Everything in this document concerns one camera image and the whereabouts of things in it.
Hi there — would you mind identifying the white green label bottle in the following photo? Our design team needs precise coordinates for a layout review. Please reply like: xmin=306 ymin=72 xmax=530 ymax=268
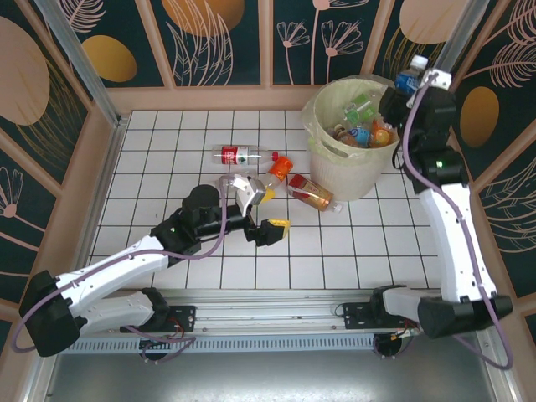
xmin=353 ymin=104 xmax=379 ymax=125

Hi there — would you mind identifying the blue label water bottle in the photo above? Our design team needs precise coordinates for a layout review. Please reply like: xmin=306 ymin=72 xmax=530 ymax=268
xmin=395 ymin=56 xmax=429 ymax=95

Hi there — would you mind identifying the orange label brown cap bottle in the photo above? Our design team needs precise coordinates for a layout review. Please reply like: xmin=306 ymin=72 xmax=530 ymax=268
xmin=258 ymin=155 xmax=294 ymax=192

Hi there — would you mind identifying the orange juice bottle black label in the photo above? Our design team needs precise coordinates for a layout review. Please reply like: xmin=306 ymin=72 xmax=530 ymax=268
xmin=368 ymin=118 xmax=397 ymax=148

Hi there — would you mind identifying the bright green label bottle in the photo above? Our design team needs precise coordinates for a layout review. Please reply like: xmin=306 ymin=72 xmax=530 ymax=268
xmin=345 ymin=92 xmax=372 ymax=111

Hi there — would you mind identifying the red yellow label tea bottle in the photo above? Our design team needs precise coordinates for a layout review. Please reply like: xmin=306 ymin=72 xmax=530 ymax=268
xmin=286 ymin=173 xmax=345 ymax=214

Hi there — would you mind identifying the red label water bottle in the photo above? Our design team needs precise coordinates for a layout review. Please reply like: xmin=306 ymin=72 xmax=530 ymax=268
xmin=212 ymin=144 xmax=281 ymax=166

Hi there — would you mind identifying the cream plastic waste bin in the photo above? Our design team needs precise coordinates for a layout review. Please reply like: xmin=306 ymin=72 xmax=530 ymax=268
xmin=307 ymin=77 xmax=401 ymax=202

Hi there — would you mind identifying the grey metal sheet panel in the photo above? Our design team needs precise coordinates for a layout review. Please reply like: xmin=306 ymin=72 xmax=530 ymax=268
xmin=24 ymin=351 xmax=520 ymax=402

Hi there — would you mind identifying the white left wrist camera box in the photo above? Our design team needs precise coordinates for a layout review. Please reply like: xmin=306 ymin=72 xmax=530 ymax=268
xmin=231 ymin=174 xmax=270 ymax=219

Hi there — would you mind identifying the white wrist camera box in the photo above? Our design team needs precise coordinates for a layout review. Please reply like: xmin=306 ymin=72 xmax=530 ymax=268
xmin=420 ymin=68 xmax=454 ymax=92
xmin=231 ymin=174 xmax=270 ymax=219

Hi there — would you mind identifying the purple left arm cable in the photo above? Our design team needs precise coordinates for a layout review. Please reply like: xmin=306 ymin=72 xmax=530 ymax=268
xmin=12 ymin=179 xmax=229 ymax=363

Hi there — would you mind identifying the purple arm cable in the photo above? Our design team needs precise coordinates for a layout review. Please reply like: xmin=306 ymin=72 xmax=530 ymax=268
xmin=12 ymin=179 xmax=229 ymax=363
xmin=401 ymin=73 xmax=515 ymax=370

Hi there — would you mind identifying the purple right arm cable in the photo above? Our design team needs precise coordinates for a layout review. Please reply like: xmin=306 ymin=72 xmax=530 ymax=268
xmin=401 ymin=73 xmax=515 ymax=370

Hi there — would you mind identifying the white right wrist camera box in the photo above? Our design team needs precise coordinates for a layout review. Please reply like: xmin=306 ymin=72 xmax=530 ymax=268
xmin=420 ymin=68 xmax=454 ymax=92

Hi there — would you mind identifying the aluminium mounting rail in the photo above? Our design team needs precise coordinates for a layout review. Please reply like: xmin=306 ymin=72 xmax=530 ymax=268
xmin=39 ymin=288 xmax=497 ymax=336

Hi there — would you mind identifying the aluminium frame post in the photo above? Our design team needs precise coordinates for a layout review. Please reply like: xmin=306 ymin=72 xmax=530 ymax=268
xmin=414 ymin=0 xmax=491 ymax=122
xmin=33 ymin=0 xmax=126 ymax=126

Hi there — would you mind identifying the aluminium side rail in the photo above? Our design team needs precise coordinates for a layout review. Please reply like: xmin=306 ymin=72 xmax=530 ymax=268
xmin=66 ymin=116 xmax=129 ymax=302

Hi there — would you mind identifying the slotted grey cable duct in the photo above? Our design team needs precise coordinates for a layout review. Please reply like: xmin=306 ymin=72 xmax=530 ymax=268
xmin=66 ymin=334 xmax=378 ymax=355

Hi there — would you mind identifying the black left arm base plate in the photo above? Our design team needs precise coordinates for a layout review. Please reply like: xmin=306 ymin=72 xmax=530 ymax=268
xmin=120 ymin=304 xmax=198 ymax=334

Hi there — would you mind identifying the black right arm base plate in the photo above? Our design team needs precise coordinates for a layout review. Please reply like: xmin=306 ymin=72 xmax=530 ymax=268
xmin=342 ymin=301 xmax=420 ymax=330

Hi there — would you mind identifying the black round cable port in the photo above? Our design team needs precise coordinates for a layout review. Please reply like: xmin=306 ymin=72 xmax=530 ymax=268
xmin=139 ymin=337 xmax=181 ymax=363
xmin=374 ymin=332 xmax=414 ymax=360

